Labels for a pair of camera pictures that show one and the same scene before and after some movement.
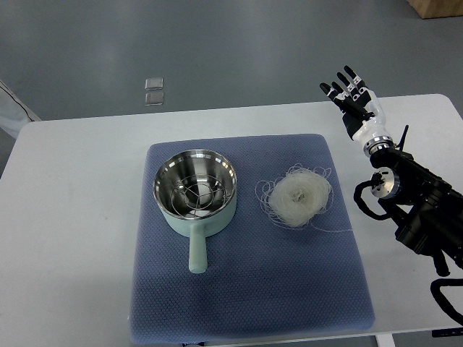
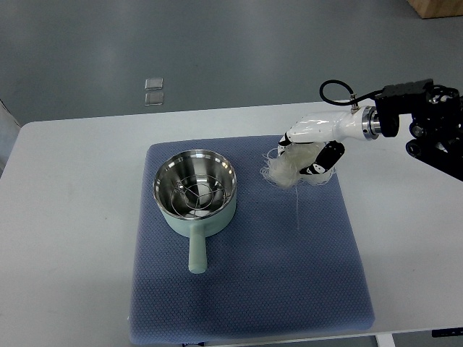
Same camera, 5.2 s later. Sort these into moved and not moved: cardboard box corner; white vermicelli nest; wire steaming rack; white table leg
Moved: white vermicelli nest
Not moved: cardboard box corner; wire steaming rack; white table leg
